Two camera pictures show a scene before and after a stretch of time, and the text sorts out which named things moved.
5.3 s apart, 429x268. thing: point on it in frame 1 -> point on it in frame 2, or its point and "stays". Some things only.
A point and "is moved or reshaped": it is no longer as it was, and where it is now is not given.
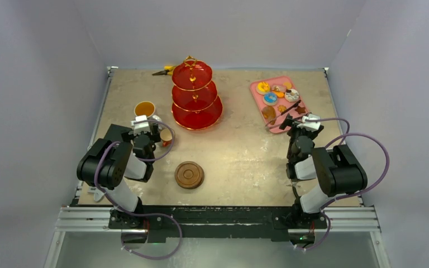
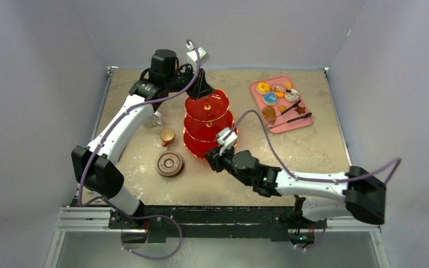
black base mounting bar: [207, 224] stays
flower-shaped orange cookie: [281, 108] stays
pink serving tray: [275, 99] stays
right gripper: [291, 123] -> [217, 157]
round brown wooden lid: [189, 175] -> [170, 164]
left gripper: [153, 136] -> [200, 87]
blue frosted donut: [270, 98] stays
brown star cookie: [300, 110] stays
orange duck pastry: [279, 94] stays
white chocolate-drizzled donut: [292, 96] stays
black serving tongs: [294, 105] stays
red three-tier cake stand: [195, 105] is moved or reshaped
